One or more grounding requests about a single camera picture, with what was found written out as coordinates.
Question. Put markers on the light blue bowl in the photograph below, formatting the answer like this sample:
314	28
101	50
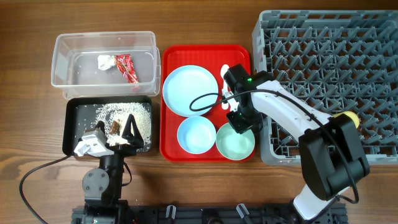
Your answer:
196	135

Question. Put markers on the red serving tray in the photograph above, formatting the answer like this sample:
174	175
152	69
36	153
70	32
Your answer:
210	57

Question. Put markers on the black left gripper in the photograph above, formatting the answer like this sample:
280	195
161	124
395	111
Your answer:
129	149

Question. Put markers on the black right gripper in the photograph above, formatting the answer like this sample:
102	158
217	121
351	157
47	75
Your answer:
240	126

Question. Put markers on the clear plastic bin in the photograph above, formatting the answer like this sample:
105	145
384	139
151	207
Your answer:
75	64

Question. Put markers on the mint green bowl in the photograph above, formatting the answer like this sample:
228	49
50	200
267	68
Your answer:
234	146

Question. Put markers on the rice and food scraps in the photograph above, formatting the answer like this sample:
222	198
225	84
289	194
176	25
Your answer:
119	112

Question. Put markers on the black waste tray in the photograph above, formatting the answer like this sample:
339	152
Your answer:
81	114

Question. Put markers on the yellow plastic cup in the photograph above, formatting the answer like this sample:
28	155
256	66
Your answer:
353	116

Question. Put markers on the white tissue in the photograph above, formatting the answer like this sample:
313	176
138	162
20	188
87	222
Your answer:
106	62

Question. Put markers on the red snack wrapper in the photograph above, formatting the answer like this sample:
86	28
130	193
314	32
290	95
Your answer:
125	65

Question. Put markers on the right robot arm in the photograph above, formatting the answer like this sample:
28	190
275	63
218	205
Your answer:
331	154

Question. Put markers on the white plastic spoon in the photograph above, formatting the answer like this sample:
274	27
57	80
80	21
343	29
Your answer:
224	89

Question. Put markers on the light blue plate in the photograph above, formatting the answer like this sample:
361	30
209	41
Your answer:
186	83

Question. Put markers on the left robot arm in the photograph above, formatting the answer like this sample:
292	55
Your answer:
102	186

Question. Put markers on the grey dishwasher rack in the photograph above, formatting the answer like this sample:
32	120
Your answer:
337	61

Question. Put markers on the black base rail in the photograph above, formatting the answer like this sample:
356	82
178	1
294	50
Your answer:
283	213

